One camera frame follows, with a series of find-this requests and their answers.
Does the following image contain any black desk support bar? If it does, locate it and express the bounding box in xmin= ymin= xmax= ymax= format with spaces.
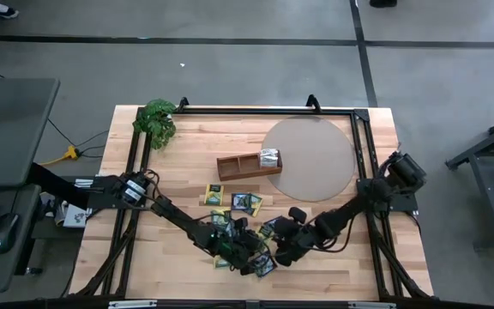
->
xmin=27 ymin=161 xmax=93 ymax=211

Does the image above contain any black aluminium table frame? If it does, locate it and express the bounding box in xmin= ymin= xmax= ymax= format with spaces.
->
xmin=69 ymin=94 xmax=435 ymax=301

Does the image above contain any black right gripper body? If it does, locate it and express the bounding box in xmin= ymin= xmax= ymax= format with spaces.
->
xmin=274 ymin=207 xmax=308 ymax=268

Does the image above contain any yellow power plug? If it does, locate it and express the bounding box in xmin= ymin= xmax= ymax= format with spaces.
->
xmin=37 ymin=144 xmax=81 ymax=167

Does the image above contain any black power cable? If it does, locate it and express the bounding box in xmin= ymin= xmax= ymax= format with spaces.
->
xmin=47 ymin=118 xmax=111 ymax=160

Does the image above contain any brown wooden compartment tray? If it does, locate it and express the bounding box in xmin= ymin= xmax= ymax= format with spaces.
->
xmin=216 ymin=150 xmax=283 ymax=182

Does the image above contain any white printed box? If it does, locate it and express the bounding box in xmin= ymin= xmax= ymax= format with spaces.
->
xmin=53 ymin=202 xmax=93 ymax=228

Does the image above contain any green potted plant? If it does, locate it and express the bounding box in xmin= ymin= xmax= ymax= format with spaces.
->
xmin=132 ymin=98 xmax=178 ymax=151

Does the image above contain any silver frame bracket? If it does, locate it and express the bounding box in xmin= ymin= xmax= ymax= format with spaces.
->
xmin=108 ymin=300 xmax=158 ymax=309
xmin=347 ymin=301 xmax=396 ymax=309

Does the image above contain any black computer mouse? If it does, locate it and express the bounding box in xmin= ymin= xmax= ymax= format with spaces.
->
xmin=0 ymin=212 xmax=20 ymax=254

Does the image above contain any grey side desk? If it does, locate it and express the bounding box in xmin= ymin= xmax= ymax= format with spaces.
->
xmin=0 ymin=76 xmax=62 ymax=294

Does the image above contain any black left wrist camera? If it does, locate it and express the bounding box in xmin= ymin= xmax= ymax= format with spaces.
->
xmin=228 ymin=231 xmax=248 ymax=254

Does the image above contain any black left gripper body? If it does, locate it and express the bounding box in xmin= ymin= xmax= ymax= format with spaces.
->
xmin=225 ymin=217 xmax=256 ymax=276

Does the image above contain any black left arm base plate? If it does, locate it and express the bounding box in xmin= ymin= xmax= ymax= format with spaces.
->
xmin=87 ymin=175 xmax=150 ymax=211

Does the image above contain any round grey mat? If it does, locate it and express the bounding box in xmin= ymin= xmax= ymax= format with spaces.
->
xmin=260 ymin=114 xmax=357 ymax=203

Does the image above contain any black metal stand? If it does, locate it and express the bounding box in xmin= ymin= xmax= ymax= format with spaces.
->
xmin=443 ymin=109 xmax=494 ymax=250

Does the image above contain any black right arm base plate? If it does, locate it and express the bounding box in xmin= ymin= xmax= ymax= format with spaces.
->
xmin=356 ymin=178 xmax=427 ymax=215

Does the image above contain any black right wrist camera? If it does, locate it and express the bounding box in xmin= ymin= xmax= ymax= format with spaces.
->
xmin=294 ymin=229 xmax=319 ymax=254

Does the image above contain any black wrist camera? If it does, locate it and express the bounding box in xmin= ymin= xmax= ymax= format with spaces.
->
xmin=228 ymin=231 xmax=248 ymax=254
xmin=294 ymin=229 xmax=319 ymax=254

